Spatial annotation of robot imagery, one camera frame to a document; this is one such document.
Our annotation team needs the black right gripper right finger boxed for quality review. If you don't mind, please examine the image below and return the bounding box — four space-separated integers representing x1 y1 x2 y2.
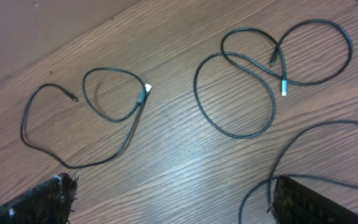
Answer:
272 176 358 224

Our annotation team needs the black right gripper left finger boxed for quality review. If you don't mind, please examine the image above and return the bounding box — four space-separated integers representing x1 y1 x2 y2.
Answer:
0 173 79 224

